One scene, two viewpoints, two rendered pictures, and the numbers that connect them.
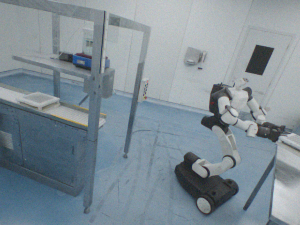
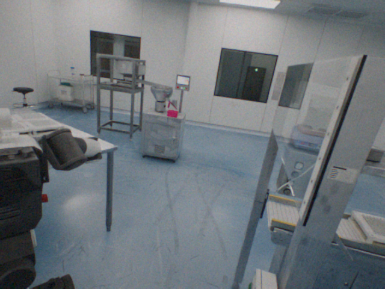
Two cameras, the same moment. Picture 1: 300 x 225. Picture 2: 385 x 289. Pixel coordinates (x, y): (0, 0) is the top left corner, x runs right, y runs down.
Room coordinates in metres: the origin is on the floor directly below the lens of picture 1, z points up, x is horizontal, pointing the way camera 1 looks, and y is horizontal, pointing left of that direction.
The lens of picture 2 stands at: (2.61, -0.15, 1.60)
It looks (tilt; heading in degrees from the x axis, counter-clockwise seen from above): 20 degrees down; 179
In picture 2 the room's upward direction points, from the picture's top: 8 degrees clockwise
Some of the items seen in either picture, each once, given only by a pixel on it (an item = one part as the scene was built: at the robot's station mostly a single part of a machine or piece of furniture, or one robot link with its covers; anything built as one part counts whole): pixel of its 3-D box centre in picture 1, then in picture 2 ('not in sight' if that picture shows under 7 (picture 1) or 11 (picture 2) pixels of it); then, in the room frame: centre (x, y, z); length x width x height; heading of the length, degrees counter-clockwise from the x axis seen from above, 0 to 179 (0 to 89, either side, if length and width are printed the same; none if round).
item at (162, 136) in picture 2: not in sight; (163, 134); (-1.29, -0.63, 0.38); 0.63 x 0.57 x 0.76; 86
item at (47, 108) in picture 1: (39, 104); (381, 236); (1.50, 0.94, 0.85); 0.24 x 0.24 x 0.02; 78
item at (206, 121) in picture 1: (215, 123); (10, 249); (1.91, -0.76, 0.85); 0.28 x 0.13 x 0.18; 43
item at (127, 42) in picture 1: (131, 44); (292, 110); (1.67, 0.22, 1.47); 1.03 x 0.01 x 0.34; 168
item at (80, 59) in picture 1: (92, 61); not in sight; (1.44, 0.47, 1.32); 0.21 x 0.20 x 0.09; 168
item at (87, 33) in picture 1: (93, 41); not in sight; (1.43, 0.47, 1.46); 0.15 x 0.15 x 0.19
